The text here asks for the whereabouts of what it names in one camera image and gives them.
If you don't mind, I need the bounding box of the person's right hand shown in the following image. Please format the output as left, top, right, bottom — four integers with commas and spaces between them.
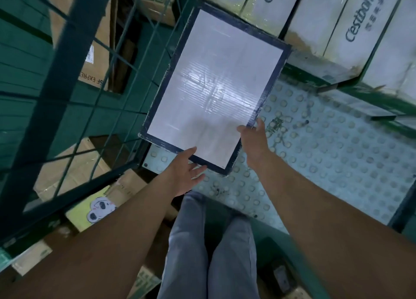
237, 118, 272, 170

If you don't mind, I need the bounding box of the person's left hand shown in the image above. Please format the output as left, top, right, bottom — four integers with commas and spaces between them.
164, 147, 208, 197

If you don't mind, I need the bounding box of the white panel with dark frame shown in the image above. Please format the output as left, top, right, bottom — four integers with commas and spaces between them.
139, 3, 292, 176

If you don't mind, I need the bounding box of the person's left forearm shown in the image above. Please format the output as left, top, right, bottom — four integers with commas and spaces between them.
0, 175, 179, 299

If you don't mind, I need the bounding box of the person's right forearm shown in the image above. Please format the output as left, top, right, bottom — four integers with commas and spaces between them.
251, 161, 416, 299

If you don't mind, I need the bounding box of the small brown cardboard box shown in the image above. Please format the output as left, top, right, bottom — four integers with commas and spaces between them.
106, 169, 179, 221

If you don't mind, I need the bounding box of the person's grey trouser left leg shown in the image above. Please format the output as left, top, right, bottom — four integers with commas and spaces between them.
157, 192, 215, 299

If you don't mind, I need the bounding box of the person's grey trouser leg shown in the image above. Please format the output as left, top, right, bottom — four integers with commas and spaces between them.
157, 192, 215, 299
208, 216, 260, 299

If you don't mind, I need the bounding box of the pale studded platform plate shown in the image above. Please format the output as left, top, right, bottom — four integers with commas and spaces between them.
142, 76, 416, 235

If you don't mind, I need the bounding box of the yellow box with cartoon face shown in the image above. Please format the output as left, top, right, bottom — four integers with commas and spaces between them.
65, 185, 118, 233

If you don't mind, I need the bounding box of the person's grey trouser right leg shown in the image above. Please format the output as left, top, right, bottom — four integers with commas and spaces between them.
208, 216, 260, 299

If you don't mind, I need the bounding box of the plain brown cardboard box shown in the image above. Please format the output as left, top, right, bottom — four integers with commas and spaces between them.
33, 137, 112, 202

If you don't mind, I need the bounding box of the green cart base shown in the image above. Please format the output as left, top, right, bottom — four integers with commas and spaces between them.
245, 216, 330, 299

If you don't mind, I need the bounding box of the cardboard box with green pattern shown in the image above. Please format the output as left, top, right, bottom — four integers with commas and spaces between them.
127, 266, 162, 299

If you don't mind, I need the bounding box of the tall brown cardboard box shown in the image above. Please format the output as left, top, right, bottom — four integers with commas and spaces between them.
46, 0, 112, 90

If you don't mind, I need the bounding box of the brown box with green print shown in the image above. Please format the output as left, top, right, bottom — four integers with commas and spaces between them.
129, 0, 177, 27

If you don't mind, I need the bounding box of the pale cardboard box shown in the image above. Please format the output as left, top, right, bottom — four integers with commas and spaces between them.
11, 240, 53, 276

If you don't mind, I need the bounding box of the green wire cage wall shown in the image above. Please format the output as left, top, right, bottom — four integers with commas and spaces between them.
0, 0, 203, 247

